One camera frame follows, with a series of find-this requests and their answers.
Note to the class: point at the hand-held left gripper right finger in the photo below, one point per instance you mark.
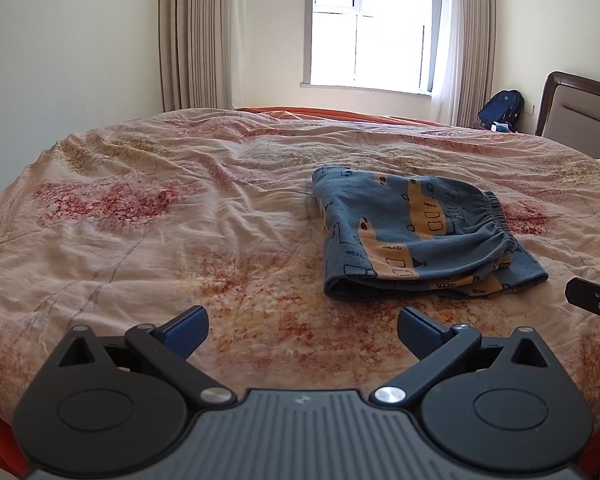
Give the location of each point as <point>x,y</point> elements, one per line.
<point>420,332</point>

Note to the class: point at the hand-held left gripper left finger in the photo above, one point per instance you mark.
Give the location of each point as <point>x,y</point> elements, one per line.
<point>186,330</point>

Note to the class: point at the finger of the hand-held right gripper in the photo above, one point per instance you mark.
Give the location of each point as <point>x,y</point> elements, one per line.
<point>592,297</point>

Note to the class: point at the blue printed pants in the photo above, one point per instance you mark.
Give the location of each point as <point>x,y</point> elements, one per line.
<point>410,240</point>

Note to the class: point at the bed with floral cover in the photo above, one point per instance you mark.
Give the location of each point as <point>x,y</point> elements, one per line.
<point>155,220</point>

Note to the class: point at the brown padded headboard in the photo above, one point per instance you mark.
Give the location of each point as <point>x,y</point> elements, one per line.
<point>580,110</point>

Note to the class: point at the small white blue box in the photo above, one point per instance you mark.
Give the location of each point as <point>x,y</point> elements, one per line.
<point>500,127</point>

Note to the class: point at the blue backpack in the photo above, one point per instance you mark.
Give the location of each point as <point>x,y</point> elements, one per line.
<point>502,107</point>

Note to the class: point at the orange bed sheet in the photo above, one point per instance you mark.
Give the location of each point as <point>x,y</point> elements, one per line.
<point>340,114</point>

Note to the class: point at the beige curtain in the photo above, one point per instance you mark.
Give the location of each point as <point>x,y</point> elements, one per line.
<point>470,45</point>
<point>200,35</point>

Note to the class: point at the window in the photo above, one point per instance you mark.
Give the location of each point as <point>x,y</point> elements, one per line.
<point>370,25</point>

